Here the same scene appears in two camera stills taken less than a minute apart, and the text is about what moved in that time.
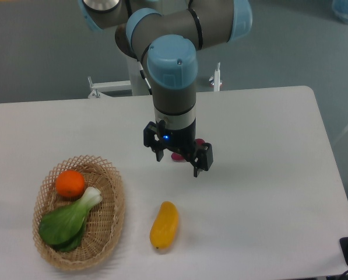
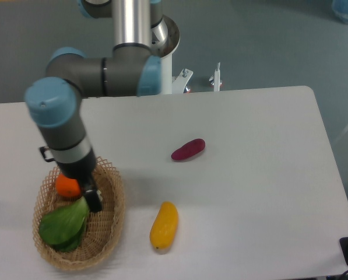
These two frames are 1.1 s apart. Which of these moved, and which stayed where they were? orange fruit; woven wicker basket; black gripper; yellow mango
Moved: black gripper
Stayed: yellow mango; orange fruit; woven wicker basket
